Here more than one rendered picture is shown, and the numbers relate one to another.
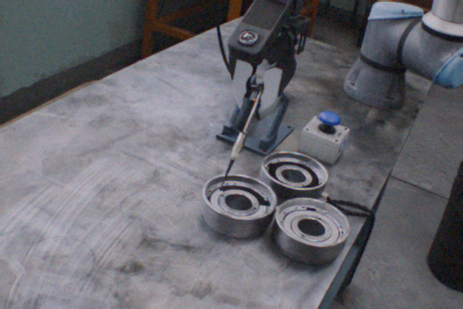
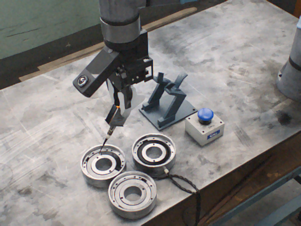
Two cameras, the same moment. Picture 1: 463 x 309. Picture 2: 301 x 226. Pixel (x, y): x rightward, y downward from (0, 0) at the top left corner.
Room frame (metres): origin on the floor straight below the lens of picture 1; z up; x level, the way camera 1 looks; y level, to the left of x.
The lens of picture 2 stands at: (0.18, -0.47, 1.60)
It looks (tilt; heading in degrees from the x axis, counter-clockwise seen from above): 44 degrees down; 36
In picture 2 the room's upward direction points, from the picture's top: 2 degrees counter-clockwise
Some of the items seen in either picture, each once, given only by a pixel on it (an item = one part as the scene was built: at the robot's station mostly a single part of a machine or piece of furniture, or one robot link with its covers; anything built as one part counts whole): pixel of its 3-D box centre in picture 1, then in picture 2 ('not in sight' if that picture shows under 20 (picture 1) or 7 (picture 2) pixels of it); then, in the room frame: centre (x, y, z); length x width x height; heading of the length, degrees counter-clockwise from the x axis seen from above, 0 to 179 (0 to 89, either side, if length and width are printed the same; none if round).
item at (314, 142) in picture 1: (325, 138); (206, 125); (0.86, -0.15, 0.82); 0.08 x 0.07 x 0.05; 158
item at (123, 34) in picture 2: not in sight; (119, 25); (0.72, -0.01, 1.15); 0.08 x 0.08 x 0.05
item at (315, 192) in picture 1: (292, 180); (154, 154); (0.71, -0.09, 0.82); 0.10 x 0.10 x 0.04
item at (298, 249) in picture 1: (310, 231); (132, 195); (0.59, -0.12, 0.82); 0.10 x 0.10 x 0.04
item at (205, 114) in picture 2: (327, 126); (205, 119); (0.86, -0.15, 0.85); 0.04 x 0.04 x 0.05
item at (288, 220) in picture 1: (309, 232); (132, 196); (0.59, -0.12, 0.82); 0.08 x 0.08 x 0.02
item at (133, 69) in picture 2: (277, 16); (126, 58); (0.73, -0.02, 1.07); 0.09 x 0.08 x 0.12; 159
